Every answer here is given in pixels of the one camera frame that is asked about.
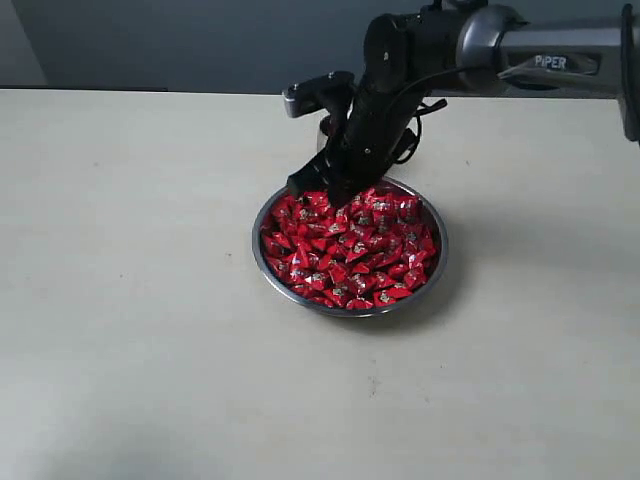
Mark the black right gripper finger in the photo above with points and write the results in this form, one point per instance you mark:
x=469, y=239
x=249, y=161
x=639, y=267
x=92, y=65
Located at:
x=342, y=189

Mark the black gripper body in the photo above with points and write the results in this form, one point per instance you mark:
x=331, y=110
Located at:
x=375, y=137

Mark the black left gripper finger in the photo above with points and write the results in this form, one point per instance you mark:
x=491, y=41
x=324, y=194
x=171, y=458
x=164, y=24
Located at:
x=315, y=175

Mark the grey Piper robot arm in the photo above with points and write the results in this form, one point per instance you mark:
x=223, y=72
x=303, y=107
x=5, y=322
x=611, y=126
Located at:
x=459, y=47

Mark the steel cup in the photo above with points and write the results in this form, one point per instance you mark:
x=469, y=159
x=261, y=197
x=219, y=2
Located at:
x=325, y=131

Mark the pile of red candies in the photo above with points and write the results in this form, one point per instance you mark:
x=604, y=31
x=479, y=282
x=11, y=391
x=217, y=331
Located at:
x=372, y=252

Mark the round steel bowl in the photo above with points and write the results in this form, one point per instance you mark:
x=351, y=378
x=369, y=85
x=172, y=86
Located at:
x=435, y=272

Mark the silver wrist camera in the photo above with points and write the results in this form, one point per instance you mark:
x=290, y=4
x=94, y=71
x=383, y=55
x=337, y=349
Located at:
x=332, y=92

